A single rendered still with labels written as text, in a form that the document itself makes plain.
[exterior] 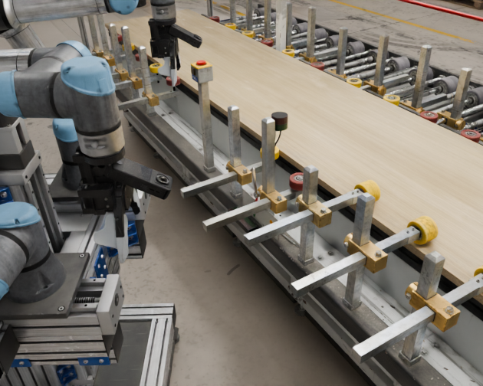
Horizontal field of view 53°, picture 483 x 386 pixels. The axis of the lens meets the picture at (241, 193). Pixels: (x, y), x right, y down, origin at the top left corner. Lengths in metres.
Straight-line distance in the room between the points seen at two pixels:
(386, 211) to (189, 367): 1.19
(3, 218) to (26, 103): 0.43
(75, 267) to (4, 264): 0.28
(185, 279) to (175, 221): 0.55
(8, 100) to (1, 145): 0.56
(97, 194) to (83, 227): 0.79
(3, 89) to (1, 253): 0.42
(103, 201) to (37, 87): 0.22
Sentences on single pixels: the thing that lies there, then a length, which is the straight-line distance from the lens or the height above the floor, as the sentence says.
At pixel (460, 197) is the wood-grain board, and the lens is 1.90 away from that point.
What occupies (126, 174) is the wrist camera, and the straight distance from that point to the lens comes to 0.87.
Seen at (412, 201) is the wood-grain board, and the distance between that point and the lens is 1.83.
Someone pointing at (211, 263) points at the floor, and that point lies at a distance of 2.85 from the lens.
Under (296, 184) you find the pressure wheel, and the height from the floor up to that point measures 0.90.
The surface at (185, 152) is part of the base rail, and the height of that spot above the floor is 0.70.
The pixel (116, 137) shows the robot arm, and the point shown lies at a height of 1.55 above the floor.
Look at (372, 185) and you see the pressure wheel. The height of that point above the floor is 0.98.
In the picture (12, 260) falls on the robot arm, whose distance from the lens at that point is 1.18.
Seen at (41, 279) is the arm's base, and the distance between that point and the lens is 1.31.
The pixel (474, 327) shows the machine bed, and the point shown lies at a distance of 1.64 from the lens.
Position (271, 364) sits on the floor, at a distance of 2.38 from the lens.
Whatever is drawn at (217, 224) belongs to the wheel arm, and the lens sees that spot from 1.74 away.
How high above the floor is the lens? 1.92
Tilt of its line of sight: 34 degrees down
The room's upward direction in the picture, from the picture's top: 2 degrees counter-clockwise
